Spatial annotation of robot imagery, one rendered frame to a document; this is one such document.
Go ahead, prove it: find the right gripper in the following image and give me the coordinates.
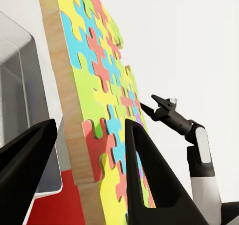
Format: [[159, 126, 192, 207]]
[[140, 94, 184, 130]]

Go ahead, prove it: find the jigsaw puzzle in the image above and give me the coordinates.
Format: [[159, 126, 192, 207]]
[[39, 0, 156, 225]]

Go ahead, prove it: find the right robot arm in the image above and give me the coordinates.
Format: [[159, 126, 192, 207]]
[[140, 94, 239, 225]]

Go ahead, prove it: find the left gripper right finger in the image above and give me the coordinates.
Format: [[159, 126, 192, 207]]
[[124, 119, 209, 225]]

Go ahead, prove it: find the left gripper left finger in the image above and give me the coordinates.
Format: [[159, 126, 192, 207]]
[[0, 118, 57, 225]]

